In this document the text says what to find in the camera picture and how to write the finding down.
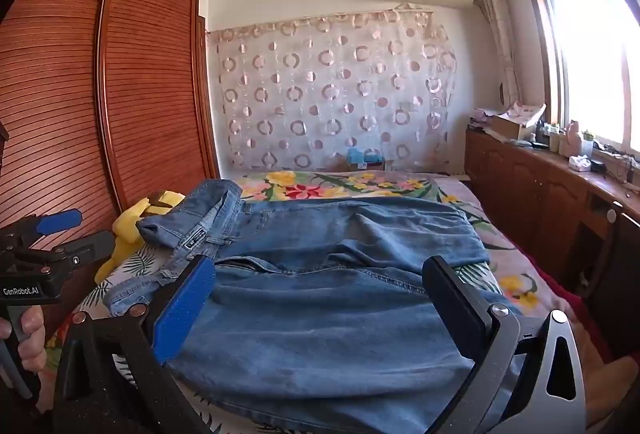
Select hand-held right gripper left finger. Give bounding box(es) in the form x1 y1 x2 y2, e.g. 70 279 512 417
52 255 217 434

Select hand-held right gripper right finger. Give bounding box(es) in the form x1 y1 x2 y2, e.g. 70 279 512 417
422 255 586 434

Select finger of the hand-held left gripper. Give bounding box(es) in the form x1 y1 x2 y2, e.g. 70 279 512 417
50 231 116 275
4 209 84 248

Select dark blue denim pants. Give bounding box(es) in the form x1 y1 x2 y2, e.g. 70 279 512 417
136 179 492 276

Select light blue denim pants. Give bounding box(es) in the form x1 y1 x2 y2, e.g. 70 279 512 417
104 254 507 433

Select person's left hand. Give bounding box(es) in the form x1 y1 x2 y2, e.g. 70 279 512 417
0 304 47 373

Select yellow plush toy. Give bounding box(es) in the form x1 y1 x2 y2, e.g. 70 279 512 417
95 189 187 286

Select red blanket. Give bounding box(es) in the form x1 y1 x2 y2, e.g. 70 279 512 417
534 264 617 366

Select long wooden cabinet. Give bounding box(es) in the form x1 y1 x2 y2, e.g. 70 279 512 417
464 127 640 356

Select wooden slatted wardrobe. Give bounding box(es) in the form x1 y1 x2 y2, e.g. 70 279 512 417
0 0 222 365

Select small cardboard box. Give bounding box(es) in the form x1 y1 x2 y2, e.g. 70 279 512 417
348 158 387 173

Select floral bed sheet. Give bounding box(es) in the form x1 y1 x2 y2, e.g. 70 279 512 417
45 169 556 434

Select blue plastic bag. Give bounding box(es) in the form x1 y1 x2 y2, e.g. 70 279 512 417
346 147 386 166

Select stack of papers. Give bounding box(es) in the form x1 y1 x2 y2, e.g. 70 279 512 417
470 108 501 131

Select open cardboard box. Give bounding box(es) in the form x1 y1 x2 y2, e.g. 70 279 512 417
487 103 547 143

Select sheer circle pattern curtain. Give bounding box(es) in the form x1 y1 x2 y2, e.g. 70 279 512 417
205 9 459 175

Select white window curtain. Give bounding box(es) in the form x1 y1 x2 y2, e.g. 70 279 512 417
474 0 524 106

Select wooden framed window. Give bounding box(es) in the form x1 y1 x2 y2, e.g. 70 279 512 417
517 0 640 151

